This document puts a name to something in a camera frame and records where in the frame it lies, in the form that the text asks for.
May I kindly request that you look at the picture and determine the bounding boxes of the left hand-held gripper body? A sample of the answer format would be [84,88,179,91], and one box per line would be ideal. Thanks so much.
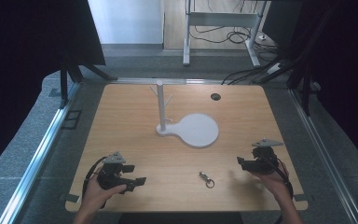
[96,151,129,191]

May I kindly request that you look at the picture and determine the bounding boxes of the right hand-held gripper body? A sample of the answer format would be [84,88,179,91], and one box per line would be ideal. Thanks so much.
[243,138,284,174]

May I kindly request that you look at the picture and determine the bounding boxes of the silver key ring with clasp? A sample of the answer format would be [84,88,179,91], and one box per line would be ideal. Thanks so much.
[199,171,215,189]

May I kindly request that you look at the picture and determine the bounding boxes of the white peg stand with round base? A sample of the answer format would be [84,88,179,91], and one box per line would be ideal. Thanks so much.
[149,79,220,149]

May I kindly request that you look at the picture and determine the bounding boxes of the person's left hand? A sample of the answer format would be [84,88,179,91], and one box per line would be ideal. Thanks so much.
[79,173,128,217]

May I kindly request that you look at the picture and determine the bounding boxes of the person's right hand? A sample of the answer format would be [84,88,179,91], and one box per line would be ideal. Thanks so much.
[250,161,291,201]

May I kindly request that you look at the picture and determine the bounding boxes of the grey tape strip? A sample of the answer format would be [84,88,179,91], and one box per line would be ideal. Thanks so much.
[59,192,81,203]
[293,193,313,203]

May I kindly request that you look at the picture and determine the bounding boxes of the black metal stand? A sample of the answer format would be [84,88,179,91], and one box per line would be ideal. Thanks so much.
[59,61,118,109]
[255,46,313,117]

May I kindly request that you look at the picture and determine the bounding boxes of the white power strip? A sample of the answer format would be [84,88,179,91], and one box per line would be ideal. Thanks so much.
[266,62,284,75]

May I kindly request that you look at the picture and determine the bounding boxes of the black curtain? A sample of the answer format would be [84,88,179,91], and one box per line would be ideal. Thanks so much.
[0,0,107,181]
[262,0,358,175]

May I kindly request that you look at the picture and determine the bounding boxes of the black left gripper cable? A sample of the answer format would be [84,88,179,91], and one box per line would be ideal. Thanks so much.
[81,156,108,209]

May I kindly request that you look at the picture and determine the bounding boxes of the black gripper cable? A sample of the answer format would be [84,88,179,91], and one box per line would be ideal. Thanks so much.
[271,155,295,200]
[81,156,108,209]

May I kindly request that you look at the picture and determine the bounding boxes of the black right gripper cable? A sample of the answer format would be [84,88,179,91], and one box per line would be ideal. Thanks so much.
[271,155,295,200]

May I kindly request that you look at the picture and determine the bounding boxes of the aluminium rail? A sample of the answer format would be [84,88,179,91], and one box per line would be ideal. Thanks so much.
[0,81,80,224]
[288,88,358,224]
[109,77,226,86]

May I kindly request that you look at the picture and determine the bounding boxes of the black rectangular floor frame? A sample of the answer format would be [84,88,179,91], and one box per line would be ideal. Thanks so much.
[61,109,83,131]

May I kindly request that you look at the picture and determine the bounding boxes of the black floor cables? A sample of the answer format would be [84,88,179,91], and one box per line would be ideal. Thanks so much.
[188,23,282,86]

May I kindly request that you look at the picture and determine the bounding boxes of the white metal desk frame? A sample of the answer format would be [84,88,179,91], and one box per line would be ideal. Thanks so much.
[182,0,269,68]

